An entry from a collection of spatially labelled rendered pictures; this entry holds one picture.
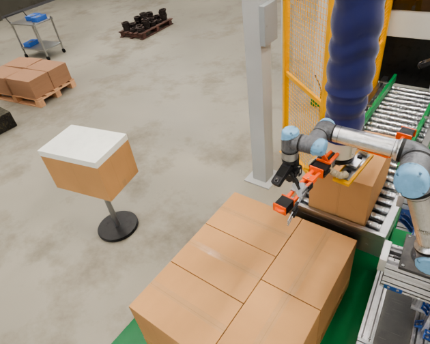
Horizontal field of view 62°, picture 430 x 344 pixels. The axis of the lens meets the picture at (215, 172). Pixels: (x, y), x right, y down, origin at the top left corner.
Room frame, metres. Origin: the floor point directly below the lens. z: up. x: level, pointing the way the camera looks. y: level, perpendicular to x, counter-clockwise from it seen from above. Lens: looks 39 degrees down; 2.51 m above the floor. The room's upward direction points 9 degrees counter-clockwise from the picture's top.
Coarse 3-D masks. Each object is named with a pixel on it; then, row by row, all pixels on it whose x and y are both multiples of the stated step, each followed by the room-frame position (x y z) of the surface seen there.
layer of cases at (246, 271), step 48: (192, 240) 1.70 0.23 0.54; (240, 240) 1.63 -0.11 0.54; (288, 240) 1.57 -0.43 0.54; (336, 240) 1.51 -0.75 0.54; (192, 288) 1.31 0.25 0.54; (240, 288) 1.26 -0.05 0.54; (288, 288) 1.21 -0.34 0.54; (336, 288) 1.24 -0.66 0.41; (144, 336) 1.25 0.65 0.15; (192, 336) 1.00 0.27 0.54; (240, 336) 0.96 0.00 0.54; (288, 336) 0.92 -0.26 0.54
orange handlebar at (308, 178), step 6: (330, 150) 1.62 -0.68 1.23; (336, 156) 1.56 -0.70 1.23; (384, 156) 1.51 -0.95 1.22; (330, 162) 1.52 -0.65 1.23; (306, 174) 1.44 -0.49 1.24; (318, 174) 1.43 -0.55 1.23; (300, 180) 1.41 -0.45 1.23; (306, 180) 1.42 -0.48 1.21; (312, 180) 1.39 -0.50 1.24; (294, 198) 1.28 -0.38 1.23; (276, 210) 1.22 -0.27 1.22; (282, 210) 1.21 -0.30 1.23
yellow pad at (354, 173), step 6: (360, 150) 1.73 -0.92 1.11; (360, 156) 1.63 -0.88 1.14; (366, 156) 1.65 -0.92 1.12; (372, 156) 1.65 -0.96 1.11; (366, 162) 1.60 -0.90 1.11; (342, 168) 1.59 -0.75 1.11; (348, 168) 1.55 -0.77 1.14; (360, 168) 1.56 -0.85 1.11; (354, 174) 1.52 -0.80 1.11; (336, 180) 1.49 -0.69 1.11; (342, 180) 1.48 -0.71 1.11; (348, 180) 1.47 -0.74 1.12; (348, 186) 1.44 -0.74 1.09
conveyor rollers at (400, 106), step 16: (400, 96) 3.22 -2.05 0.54; (416, 96) 3.19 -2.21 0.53; (384, 112) 2.98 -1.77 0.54; (400, 112) 2.96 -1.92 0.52; (416, 112) 2.88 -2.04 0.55; (368, 128) 2.74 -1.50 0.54; (384, 128) 2.72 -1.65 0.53; (400, 128) 2.65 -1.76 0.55; (384, 192) 1.88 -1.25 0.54; (384, 208) 1.72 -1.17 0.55; (368, 224) 1.61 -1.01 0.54
